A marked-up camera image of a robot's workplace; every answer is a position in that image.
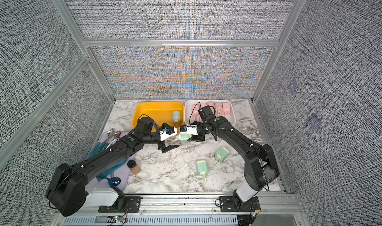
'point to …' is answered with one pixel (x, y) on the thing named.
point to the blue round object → (114, 181)
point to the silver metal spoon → (110, 134)
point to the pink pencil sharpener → (226, 107)
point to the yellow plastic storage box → (161, 112)
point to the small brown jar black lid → (133, 165)
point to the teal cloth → (99, 148)
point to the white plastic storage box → (188, 116)
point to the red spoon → (117, 134)
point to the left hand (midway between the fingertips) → (177, 135)
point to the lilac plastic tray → (124, 172)
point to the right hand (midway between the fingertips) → (190, 128)
